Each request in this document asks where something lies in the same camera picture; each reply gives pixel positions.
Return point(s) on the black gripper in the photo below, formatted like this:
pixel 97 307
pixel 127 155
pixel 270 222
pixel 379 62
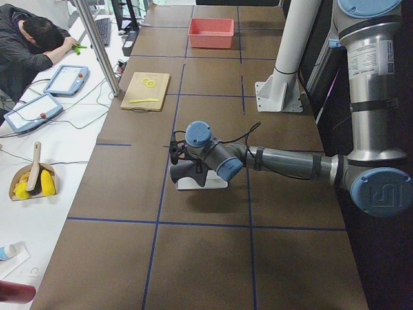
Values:
pixel 192 160

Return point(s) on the grey wiping cloth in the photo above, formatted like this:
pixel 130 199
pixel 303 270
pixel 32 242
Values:
pixel 188 169

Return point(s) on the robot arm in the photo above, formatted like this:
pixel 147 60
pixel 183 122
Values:
pixel 369 173

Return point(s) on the white rack tray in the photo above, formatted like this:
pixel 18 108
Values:
pixel 213 181

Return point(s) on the yellow plastic knife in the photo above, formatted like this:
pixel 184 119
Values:
pixel 132 101

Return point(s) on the bamboo cutting board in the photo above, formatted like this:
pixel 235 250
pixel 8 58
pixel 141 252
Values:
pixel 137 90

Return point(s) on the rear lemon slice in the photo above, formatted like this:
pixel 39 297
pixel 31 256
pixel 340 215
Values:
pixel 145 80

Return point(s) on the black power box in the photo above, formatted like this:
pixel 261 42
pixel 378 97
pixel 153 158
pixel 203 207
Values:
pixel 129 43

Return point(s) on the pink plastic bin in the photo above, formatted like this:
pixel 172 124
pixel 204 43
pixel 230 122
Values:
pixel 213 33

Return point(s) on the yellow toy corn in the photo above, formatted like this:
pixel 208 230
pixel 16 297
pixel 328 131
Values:
pixel 47 183

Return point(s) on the far teach pendant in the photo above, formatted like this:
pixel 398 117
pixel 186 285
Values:
pixel 67 81

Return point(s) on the teach pendant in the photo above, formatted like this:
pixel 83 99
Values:
pixel 33 114
pixel 67 81

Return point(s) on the near teach pendant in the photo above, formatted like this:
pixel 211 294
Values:
pixel 33 114

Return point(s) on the green toy object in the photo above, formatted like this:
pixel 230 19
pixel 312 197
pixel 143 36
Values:
pixel 78 48

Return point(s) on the black keyboard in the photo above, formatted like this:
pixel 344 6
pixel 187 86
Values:
pixel 104 28

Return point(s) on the beige dustpan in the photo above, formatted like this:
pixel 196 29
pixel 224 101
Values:
pixel 17 190

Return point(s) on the sleeping person black jacket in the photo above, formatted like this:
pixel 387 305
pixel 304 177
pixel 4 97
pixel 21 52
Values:
pixel 30 44

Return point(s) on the white blue tube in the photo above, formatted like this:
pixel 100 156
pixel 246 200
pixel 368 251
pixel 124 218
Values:
pixel 7 252

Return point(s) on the red cylinder bottle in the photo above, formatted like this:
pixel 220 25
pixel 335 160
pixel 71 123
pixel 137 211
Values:
pixel 17 293

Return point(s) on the metal cutting board handle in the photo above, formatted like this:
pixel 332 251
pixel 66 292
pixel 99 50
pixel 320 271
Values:
pixel 142 111

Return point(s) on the aluminium frame post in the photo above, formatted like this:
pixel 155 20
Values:
pixel 98 46

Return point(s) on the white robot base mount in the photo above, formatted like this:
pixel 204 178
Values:
pixel 280 92

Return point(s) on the wooden handled brush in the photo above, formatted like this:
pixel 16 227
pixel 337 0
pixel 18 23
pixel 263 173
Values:
pixel 31 186

